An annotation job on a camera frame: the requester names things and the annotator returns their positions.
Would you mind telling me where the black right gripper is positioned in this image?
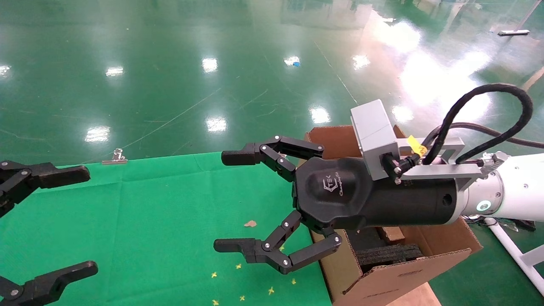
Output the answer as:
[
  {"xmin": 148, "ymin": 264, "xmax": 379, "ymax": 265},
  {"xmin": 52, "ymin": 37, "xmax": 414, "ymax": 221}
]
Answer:
[{"xmin": 213, "ymin": 136, "xmax": 463, "ymax": 275}]

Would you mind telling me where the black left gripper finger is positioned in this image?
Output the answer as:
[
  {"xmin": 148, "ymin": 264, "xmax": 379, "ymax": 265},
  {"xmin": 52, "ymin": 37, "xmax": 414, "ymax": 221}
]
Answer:
[
  {"xmin": 0, "ymin": 261, "xmax": 99, "ymax": 306},
  {"xmin": 0, "ymin": 161, "xmax": 91, "ymax": 217}
]

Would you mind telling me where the small long cardboard box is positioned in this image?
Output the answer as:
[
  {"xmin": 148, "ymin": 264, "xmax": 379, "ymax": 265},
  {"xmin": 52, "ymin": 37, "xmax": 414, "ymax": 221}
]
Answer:
[{"xmin": 378, "ymin": 226, "xmax": 405, "ymax": 245}]

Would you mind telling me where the large open cardboard carton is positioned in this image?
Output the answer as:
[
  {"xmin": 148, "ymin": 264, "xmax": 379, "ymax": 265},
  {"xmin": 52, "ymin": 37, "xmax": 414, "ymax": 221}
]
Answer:
[{"xmin": 304, "ymin": 125, "xmax": 485, "ymax": 306}]

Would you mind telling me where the silver metal binder clip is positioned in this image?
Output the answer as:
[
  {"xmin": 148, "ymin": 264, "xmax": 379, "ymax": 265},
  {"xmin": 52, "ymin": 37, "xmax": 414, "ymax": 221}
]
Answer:
[{"xmin": 102, "ymin": 148, "xmax": 128, "ymax": 165}]

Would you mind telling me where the green table cloth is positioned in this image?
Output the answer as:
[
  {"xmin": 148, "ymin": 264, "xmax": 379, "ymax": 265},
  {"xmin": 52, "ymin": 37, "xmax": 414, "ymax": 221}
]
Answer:
[{"xmin": 0, "ymin": 151, "xmax": 332, "ymax": 306}]

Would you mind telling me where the black foam strip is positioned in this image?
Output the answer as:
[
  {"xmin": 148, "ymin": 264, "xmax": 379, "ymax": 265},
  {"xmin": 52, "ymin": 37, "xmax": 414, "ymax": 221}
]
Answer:
[{"xmin": 355, "ymin": 244, "xmax": 424, "ymax": 268}]

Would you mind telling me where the pale wooden strip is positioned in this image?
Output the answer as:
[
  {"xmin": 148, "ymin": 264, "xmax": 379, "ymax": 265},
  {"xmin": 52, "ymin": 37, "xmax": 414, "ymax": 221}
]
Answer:
[{"xmin": 521, "ymin": 66, "xmax": 544, "ymax": 96}]

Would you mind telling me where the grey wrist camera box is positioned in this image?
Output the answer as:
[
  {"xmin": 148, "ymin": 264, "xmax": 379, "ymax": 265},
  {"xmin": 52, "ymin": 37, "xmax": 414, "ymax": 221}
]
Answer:
[{"xmin": 350, "ymin": 99, "xmax": 401, "ymax": 184}]

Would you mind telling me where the yellow cable tag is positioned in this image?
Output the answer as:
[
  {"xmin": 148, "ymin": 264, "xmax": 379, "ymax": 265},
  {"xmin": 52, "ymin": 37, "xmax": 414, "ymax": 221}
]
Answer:
[{"xmin": 407, "ymin": 136, "xmax": 428, "ymax": 156}]

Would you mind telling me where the grey metal camera bracket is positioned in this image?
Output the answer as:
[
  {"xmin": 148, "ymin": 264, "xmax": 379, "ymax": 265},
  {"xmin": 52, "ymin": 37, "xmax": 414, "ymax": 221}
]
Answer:
[{"xmin": 396, "ymin": 136, "xmax": 486, "ymax": 193}]

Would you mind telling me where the thin smooth black cable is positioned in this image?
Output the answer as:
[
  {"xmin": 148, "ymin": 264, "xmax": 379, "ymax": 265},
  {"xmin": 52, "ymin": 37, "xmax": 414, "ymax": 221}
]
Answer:
[{"xmin": 427, "ymin": 122, "xmax": 544, "ymax": 149}]

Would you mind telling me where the white pipe frame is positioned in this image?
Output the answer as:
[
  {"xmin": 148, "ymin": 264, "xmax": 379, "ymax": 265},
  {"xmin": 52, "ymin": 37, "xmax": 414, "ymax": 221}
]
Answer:
[{"xmin": 484, "ymin": 217, "xmax": 544, "ymax": 295}]

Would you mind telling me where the thick braided black cable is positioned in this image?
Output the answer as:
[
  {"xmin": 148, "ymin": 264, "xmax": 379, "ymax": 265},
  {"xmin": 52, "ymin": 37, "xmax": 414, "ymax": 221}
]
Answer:
[{"xmin": 422, "ymin": 83, "xmax": 534, "ymax": 167}]

